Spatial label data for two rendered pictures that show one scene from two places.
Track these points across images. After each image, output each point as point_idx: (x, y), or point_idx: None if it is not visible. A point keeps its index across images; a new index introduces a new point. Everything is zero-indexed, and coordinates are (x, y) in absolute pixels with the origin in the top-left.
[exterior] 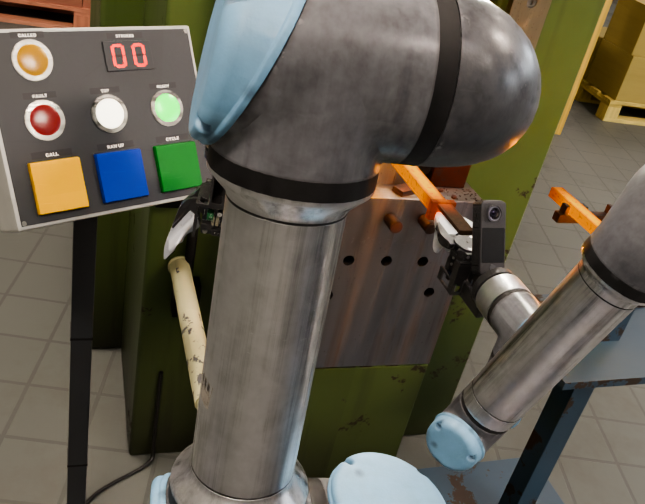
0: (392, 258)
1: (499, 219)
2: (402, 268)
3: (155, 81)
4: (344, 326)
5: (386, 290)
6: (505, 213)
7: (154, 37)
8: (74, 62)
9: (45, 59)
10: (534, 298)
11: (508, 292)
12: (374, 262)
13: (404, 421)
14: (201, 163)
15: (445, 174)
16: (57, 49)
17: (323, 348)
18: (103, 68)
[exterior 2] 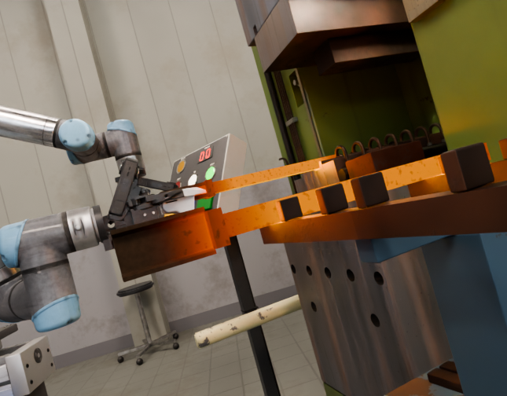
0: (329, 269)
1: (119, 170)
2: (340, 283)
3: (210, 163)
4: (336, 346)
5: (343, 309)
6: (123, 165)
7: (215, 144)
8: (190, 163)
9: (183, 165)
10: (53, 214)
11: (66, 214)
12: (321, 273)
13: None
14: (214, 197)
15: (358, 175)
16: (188, 160)
17: (335, 369)
18: (196, 163)
